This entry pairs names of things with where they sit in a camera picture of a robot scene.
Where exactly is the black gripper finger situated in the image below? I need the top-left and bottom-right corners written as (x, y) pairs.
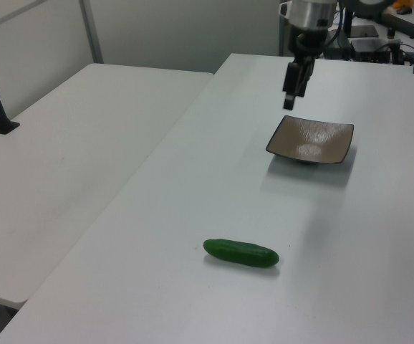
top-left (282, 62), bottom-right (300, 110)
top-left (298, 57), bottom-right (316, 98)

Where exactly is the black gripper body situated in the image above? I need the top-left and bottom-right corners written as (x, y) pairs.
top-left (288, 25), bottom-right (329, 66)

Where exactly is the green cucumber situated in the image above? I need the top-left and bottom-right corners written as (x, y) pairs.
top-left (202, 238), bottom-right (280, 269)

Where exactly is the square brown ceramic plate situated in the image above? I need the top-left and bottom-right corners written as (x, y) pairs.
top-left (266, 115), bottom-right (355, 166)

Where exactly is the small dark equipment box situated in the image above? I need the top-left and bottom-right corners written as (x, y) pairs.
top-left (323, 34), bottom-right (352, 60)

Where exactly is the black electronics box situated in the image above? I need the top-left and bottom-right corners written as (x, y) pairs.
top-left (350, 37), bottom-right (391, 62)

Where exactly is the black round lamp head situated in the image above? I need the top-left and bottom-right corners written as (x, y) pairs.
top-left (342, 0), bottom-right (395, 17)

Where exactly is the blue cable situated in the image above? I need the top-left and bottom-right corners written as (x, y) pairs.
top-left (337, 6), bottom-right (348, 37)

